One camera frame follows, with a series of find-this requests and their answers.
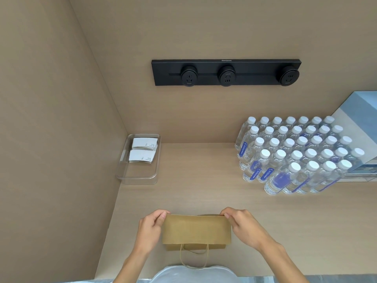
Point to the person's left thumb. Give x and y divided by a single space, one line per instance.
161 221

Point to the person's right hand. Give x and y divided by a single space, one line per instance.
250 229

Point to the round black socket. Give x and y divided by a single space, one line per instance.
226 77
289 76
188 76

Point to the person's right forearm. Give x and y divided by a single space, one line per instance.
287 265

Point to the person's left hand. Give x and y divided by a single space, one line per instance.
148 231

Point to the group of water bottles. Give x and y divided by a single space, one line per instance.
294 156

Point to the person's right thumb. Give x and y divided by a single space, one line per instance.
231 223

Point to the person's left forearm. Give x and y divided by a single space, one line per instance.
129 266

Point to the black wall power track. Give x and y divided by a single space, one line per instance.
253 69

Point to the stack of white cup sleeves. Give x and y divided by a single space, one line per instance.
145 143
142 156

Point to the blue grey cardboard box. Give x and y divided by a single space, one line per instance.
360 114

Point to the person's light shirt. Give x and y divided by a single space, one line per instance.
194 275

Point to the clear plastic tray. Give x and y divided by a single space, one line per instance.
138 170

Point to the brown paper bag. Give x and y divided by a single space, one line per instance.
196 231

